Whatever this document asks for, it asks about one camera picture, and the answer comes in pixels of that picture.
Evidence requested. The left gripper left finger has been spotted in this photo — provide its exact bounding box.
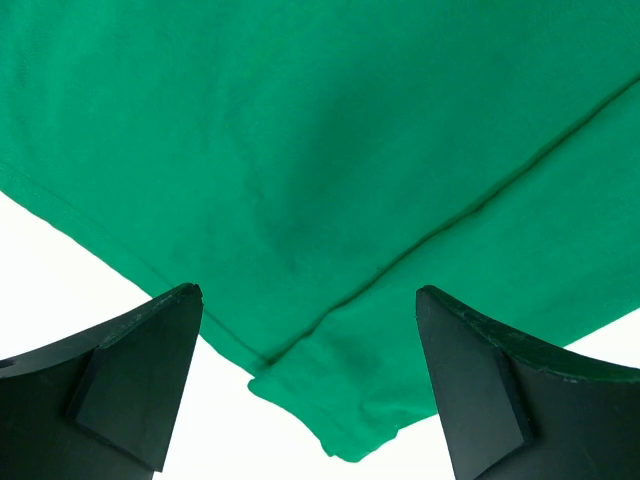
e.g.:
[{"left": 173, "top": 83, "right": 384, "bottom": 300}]
[{"left": 1, "top": 283, "right": 203, "bottom": 480}]

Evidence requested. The green t shirt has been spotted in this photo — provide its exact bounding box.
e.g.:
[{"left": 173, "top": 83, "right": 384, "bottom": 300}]
[{"left": 1, "top": 1, "right": 639, "bottom": 462}]

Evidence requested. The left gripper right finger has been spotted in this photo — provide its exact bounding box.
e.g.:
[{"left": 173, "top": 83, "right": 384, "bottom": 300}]
[{"left": 416, "top": 286, "right": 639, "bottom": 480}]

